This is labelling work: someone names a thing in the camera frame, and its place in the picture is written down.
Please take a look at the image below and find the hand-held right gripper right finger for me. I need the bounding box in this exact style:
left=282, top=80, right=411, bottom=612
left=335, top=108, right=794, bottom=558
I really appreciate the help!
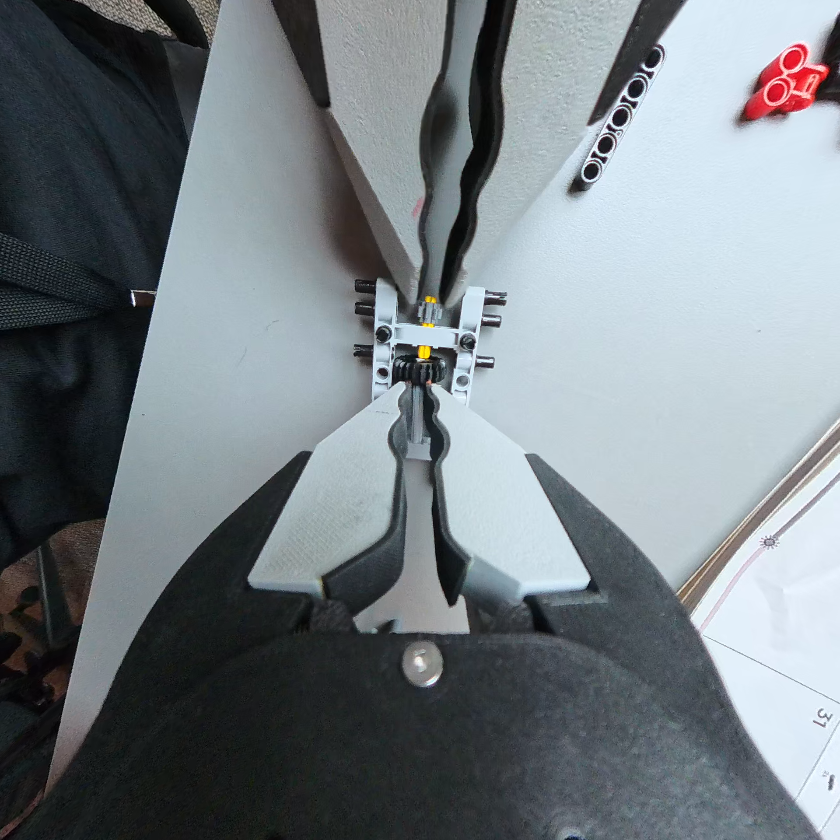
left=425, top=384, right=593, bottom=608

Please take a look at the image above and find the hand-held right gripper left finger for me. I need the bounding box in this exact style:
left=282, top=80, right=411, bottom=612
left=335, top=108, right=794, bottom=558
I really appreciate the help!
left=247, top=382, right=411, bottom=621

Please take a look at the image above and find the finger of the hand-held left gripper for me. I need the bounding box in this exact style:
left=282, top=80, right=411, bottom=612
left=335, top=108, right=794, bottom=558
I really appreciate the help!
left=443, top=0, right=651, bottom=303
left=314, top=0, right=473, bottom=299

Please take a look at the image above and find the grey lego frame gear assembly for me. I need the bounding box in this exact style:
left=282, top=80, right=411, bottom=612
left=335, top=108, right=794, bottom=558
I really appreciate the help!
left=351, top=276, right=508, bottom=463

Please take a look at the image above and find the black lego beam with holes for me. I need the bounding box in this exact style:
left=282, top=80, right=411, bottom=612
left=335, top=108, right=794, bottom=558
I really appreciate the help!
left=577, top=42, right=667, bottom=193

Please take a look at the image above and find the red lego connector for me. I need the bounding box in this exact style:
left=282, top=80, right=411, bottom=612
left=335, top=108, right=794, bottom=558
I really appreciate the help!
left=742, top=42, right=829, bottom=123

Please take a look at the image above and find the black and grey lego piece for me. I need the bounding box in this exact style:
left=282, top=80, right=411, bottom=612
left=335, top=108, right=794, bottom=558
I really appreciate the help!
left=817, top=7, right=840, bottom=102

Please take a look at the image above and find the white paper pad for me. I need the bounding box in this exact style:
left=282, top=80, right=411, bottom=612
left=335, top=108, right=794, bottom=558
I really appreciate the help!
left=676, top=413, right=840, bottom=840

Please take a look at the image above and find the black backpack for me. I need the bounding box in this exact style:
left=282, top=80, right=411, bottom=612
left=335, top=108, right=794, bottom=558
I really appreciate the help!
left=0, top=0, right=211, bottom=565

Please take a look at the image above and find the black chair base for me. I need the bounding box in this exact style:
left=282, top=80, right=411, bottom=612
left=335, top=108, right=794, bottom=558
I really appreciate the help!
left=0, top=538, right=86, bottom=716

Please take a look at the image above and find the black webbing strap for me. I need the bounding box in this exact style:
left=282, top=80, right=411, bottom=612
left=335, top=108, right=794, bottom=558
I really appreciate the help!
left=0, top=233, right=157, bottom=322

